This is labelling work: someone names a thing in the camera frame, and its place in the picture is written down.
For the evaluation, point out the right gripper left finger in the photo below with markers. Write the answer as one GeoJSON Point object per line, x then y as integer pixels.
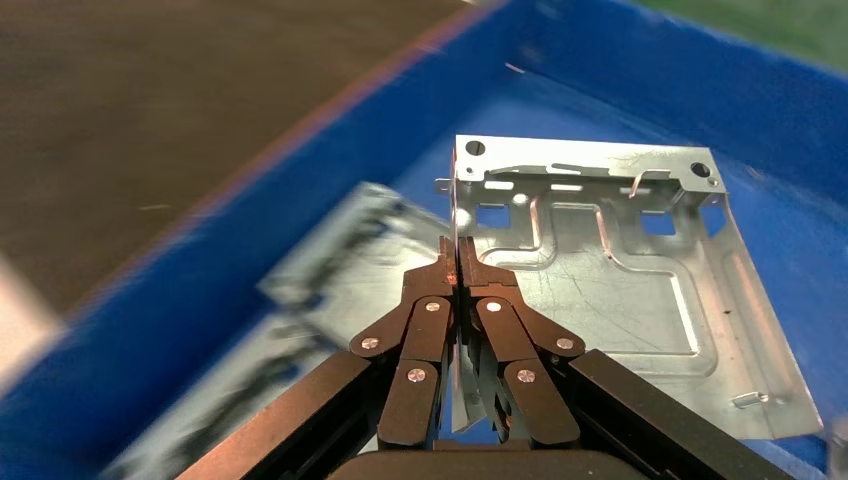
{"type": "Point", "coordinates": [417, 344]}

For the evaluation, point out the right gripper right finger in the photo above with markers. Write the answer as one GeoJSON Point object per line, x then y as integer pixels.
{"type": "Point", "coordinates": [523, 344]}

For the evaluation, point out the stamped sheet metal bracket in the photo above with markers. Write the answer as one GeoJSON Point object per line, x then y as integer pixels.
{"type": "Point", "coordinates": [358, 252]}
{"type": "Point", "coordinates": [629, 298]}
{"type": "Point", "coordinates": [252, 411]}

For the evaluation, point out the blue corrugated plastic box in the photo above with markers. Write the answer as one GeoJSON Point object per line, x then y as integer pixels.
{"type": "Point", "coordinates": [729, 99]}

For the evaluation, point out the large black conveyor mat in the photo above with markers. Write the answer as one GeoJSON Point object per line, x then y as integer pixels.
{"type": "Point", "coordinates": [166, 99]}

